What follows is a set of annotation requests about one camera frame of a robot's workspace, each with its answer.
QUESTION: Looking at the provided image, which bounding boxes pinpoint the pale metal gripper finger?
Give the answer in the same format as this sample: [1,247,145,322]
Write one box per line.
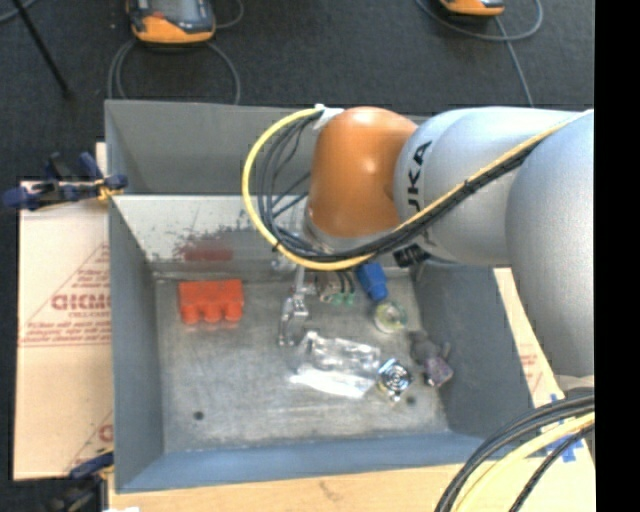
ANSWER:
[294,295,312,335]
[277,296,298,348]

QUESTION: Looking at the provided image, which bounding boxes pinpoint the blue plastic cylinder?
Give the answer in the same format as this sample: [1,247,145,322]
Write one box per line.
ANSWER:
[355,262,390,302]

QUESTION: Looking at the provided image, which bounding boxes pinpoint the clear plastic bottle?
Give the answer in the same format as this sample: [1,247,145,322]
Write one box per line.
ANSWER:
[288,329,383,400]

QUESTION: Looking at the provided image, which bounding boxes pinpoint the orange-red toy brick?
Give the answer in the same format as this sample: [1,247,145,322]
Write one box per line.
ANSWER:
[177,278,246,327]

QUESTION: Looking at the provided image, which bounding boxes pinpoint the grey metal bin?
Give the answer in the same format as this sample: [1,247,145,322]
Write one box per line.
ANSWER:
[103,99,547,494]

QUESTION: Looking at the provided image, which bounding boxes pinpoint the shiny round metal thing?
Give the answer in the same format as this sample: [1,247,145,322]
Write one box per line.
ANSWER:
[376,357,416,404]

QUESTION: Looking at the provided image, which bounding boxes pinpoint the grey and purple toy animal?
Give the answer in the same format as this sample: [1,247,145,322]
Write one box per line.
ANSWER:
[408,330,456,388]

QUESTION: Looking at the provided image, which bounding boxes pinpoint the brown cardboard board, red print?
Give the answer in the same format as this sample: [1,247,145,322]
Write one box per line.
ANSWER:
[12,141,569,482]

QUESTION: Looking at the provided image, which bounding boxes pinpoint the clear yellow-green ring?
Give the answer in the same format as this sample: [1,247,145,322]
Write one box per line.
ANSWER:
[374,301,409,335]

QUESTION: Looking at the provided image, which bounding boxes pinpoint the black cylinder on white bracket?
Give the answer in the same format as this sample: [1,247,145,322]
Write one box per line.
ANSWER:
[393,245,432,268]

